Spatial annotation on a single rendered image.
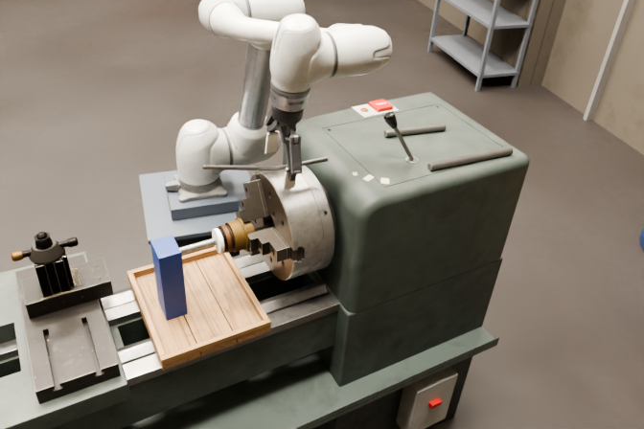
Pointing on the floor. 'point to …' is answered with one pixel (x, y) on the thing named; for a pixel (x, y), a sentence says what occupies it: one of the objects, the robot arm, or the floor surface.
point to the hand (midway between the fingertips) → (279, 167)
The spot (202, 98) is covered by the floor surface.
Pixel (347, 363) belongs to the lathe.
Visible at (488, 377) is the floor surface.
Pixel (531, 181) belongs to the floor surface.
